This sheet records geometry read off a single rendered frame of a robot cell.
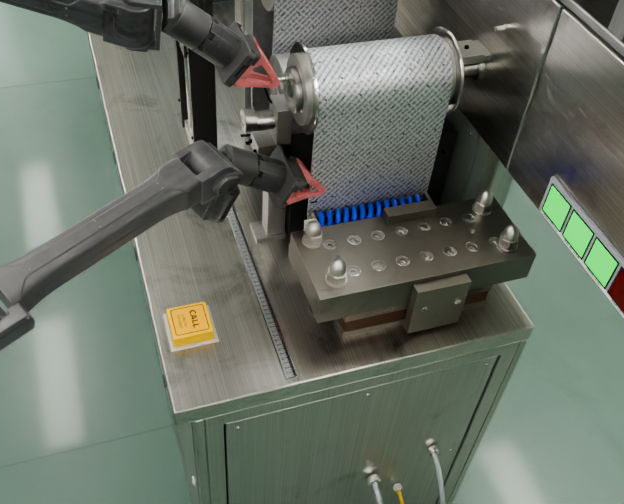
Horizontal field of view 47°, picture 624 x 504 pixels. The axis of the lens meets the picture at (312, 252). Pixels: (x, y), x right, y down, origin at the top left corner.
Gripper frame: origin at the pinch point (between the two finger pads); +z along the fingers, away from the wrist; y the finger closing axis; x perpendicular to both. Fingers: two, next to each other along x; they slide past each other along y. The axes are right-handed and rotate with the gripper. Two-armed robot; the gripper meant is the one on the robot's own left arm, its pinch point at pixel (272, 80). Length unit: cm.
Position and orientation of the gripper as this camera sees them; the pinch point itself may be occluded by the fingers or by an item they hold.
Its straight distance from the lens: 118.9
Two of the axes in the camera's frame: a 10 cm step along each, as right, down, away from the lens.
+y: 2.9, 6.8, -6.7
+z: 7.0, 3.3, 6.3
